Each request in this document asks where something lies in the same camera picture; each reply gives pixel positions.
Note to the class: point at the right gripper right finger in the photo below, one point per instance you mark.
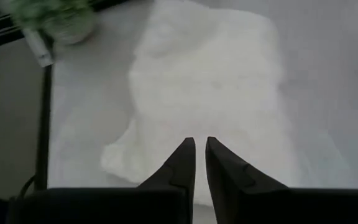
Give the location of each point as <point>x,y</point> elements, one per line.
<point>235,186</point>

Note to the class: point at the white lace garment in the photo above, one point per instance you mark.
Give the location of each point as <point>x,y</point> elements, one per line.
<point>204,77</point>

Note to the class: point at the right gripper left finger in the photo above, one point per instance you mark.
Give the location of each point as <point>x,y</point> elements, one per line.
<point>179,174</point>

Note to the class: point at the small green plant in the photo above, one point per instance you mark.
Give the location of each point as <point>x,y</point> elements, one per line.
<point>54,15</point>

